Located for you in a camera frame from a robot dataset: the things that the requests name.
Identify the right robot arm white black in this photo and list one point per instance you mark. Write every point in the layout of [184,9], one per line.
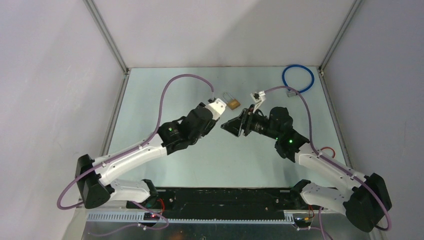
[363,199]

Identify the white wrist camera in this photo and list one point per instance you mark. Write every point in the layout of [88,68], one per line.
[217,107]
[258,98]

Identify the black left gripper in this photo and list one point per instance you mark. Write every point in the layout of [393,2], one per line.
[210,123]

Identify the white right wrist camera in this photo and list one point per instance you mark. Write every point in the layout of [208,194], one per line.
[258,98]

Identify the blue cable lock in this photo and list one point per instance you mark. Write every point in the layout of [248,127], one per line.
[300,78]

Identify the brass padlock silver shackle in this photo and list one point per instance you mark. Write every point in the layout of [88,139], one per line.
[230,101]

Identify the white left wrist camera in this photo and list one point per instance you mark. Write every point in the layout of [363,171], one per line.
[217,107]

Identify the grey slotted cable duct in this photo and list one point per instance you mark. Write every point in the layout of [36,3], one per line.
[141,217]

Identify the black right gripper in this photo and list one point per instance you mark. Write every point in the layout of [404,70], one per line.
[243,122]

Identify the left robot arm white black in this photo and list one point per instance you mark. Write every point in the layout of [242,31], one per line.
[98,179]

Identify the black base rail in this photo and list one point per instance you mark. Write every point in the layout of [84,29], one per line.
[269,203]

